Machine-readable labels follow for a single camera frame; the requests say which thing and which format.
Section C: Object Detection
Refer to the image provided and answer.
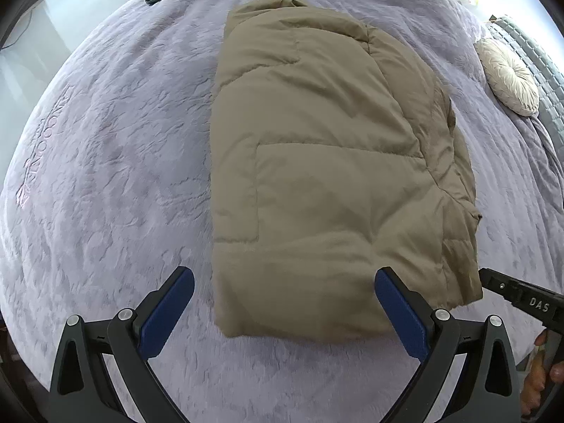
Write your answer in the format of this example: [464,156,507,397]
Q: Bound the khaki puffer jacket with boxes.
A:
[210,0,482,343]

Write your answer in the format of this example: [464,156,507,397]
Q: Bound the grey quilted headboard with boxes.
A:
[489,16,564,147]

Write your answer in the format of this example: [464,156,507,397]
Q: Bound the person's right hand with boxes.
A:
[520,330,563,416]

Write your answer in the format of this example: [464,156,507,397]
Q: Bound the lavender plush bed blanket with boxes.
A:
[1,0,563,422]

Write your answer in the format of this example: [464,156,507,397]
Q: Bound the round cream velvet cushion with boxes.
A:
[474,37,540,117]

